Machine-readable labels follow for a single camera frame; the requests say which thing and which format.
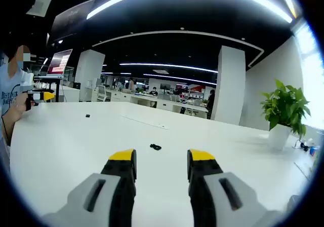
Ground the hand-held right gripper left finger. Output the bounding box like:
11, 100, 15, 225
42, 148, 138, 227

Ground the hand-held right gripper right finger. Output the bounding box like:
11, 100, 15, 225
186, 148, 284, 227

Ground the person's left hand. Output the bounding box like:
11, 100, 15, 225
15, 95, 30, 111

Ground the standing desk with black leg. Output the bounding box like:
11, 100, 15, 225
33, 75, 64, 103

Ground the person in blue shirt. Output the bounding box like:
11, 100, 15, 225
0, 64, 26, 172

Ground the white low cabinet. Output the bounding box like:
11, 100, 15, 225
58, 85, 80, 102

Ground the laptop on stand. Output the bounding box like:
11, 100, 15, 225
46, 48, 73, 79

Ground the white office chair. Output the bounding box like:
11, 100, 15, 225
97, 85, 107, 102

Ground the white office desk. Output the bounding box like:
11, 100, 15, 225
105, 89, 158, 104
156, 97, 210, 119

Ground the white hanging panel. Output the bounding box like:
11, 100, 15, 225
26, 0, 52, 17

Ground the dark hanging panel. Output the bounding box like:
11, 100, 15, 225
50, 0, 96, 42

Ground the white plant pot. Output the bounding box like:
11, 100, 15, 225
267, 124, 293, 151

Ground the long ceiling light strip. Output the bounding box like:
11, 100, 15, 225
143, 73, 217, 85
119, 62, 218, 73
86, 0, 294, 24

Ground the green leafy plant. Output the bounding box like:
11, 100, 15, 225
260, 78, 312, 141

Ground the bright window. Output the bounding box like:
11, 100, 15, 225
295, 18, 324, 130

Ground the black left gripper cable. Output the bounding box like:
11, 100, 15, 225
1, 84, 21, 146

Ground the small cable bundle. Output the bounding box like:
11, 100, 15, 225
293, 138, 310, 152

